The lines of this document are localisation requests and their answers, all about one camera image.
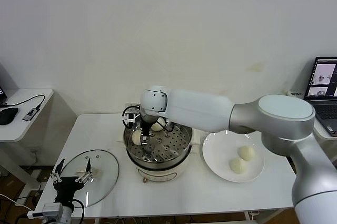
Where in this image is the stainless steel steamer basket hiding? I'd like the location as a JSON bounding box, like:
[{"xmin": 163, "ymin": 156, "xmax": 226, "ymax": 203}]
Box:
[{"xmin": 123, "ymin": 113, "xmax": 194, "ymax": 169}]

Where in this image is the grey open laptop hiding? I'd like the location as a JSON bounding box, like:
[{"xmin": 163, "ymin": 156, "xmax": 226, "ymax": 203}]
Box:
[{"xmin": 303, "ymin": 56, "xmax": 337, "ymax": 138}]

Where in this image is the white side desk with label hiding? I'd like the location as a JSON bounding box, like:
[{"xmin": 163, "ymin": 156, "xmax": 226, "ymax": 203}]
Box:
[{"xmin": 285, "ymin": 89, "xmax": 337, "ymax": 142}]

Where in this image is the white steamed baozi bun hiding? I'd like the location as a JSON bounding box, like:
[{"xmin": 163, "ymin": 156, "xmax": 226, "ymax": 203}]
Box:
[
  {"xmin": 238, "ymin": 145, "xmax": 256, "ymax": 161},
  {"xmin": 229, "ymin": 158, "xmax": 247, "ymax": 174},
  {"xmin": 131, "ymin": 130, "xmax": 143, "ymax": 145},
  {"xmin": 151, "ymin": 118, "xmax": 167, "ymax": 132}
]

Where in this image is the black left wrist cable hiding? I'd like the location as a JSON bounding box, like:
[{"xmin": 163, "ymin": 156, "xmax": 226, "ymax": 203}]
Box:
[{"xmin": 70, "ymin": 199, "xmax": 86, "ymax": 224}]

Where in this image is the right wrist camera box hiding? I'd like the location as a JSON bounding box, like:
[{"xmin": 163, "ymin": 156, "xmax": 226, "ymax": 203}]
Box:
[{"xmin": 124, "ymin": 112, "xmax": 138, "ymax": 127}]

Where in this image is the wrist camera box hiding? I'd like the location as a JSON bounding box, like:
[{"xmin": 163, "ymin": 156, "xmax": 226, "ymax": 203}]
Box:
[
  {"xmin": 124, "ymin": 112, "xmax": 138, "ymax": 127},
  {"xmin": 27, "ymin": 202, "xmax": 65, "ymax": 221}
]

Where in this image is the grey usb hub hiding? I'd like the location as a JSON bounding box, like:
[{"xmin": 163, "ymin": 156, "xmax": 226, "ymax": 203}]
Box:
[{"xmin": 22, "ymin": 108, "xmax": 38, "ymax": 122}]

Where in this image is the white electric cooking pot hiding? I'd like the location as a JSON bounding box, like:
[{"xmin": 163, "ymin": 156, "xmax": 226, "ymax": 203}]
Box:
[{"xmin": 115, "ymin": 129, "xmax": 201, "ymax": 184}]

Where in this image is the black usb hub cable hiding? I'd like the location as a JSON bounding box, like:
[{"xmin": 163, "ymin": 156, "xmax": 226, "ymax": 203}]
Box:
[{"xmin": 0, "ymin": 94, "xmax": 46, "ymax": 111}]

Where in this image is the black computer mouse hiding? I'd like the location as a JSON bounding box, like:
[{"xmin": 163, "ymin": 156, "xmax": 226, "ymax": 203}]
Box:
[{"xmin": 0, "ymin": 107, "xmax": 19, "ymax": 126}]

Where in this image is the large white plate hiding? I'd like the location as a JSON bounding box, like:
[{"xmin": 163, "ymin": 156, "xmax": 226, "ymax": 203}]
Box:
[{"xmin": 202, "ymin": 129, "xmax": 265, "ymax": 183}]

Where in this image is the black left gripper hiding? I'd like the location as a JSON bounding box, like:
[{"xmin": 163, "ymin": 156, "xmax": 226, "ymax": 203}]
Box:
[{"xmin": 49, "ymin": 158, "xmax": 94, "ymax": 204}]

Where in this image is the white floor power strip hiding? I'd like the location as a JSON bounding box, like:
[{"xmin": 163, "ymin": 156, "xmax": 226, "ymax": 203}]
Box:
[{"xmin": 31, "ymin": 170, "xmax": 44, "ymax": 182}]

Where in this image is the round glass pot lid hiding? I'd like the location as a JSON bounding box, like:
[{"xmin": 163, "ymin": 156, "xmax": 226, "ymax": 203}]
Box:
[{"xmin": 59, "ymin": 149, "xmax": 121, "ymax": 208}]

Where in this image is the white floor cable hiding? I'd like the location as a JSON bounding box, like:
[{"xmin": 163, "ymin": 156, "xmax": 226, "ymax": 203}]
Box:
[{"xmin": 0, "ymin": 193, "xmax": 35, "ymax": 213}]

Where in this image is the black open laptop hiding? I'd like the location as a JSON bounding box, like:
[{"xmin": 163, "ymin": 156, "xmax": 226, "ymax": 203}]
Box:
[{"xmin": 0, "ymin": 62, "xmax": 8, "ymax": 106}]

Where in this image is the white side desk with mouse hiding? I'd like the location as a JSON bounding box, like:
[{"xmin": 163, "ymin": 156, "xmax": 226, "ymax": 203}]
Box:
[{"xmin": 0, "ymin": 88, "xmax": 55, "ymax": 192}]

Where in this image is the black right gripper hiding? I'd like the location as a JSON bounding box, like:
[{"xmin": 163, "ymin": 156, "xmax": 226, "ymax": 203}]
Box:
[{"xmin": 141, "ymin": 118, "xmax": 155, "ymax": 157}]

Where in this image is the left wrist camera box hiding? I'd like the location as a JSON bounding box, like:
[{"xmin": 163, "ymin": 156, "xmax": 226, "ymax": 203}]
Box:
[{"xmin": 27, "ymin": 202, "xmax": 65, "ymax": 221}]

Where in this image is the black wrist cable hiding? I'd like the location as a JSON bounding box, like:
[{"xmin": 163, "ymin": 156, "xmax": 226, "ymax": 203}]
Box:
[
  {"xmin": 70, "ymin": 199, "xmax": 86, "ymax": 224},
  {"xmin": 121, "ymin": 104, "xmax": 142, "ymax": 130}
]

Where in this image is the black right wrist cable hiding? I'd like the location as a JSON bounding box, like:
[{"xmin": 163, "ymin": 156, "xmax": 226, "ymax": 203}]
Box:
[{"xmin": 121, "ymin": 104, "xmax": 142, "ymax": 130}]

